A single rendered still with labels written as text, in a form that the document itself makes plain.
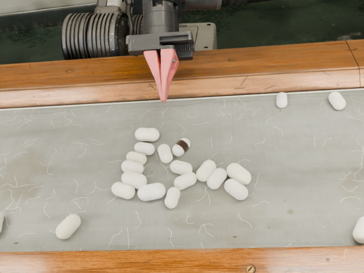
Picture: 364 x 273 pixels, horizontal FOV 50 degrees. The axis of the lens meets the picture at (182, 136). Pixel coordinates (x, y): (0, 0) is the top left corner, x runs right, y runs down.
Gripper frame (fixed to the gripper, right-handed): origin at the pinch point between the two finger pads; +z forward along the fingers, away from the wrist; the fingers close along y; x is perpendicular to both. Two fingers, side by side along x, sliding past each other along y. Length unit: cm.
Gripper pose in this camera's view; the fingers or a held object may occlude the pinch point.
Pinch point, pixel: (163, 96)
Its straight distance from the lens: 62.1
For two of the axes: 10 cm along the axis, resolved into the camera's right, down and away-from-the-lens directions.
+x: 1.1, 1.0, 9.9
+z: 0.4, 9.9, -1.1
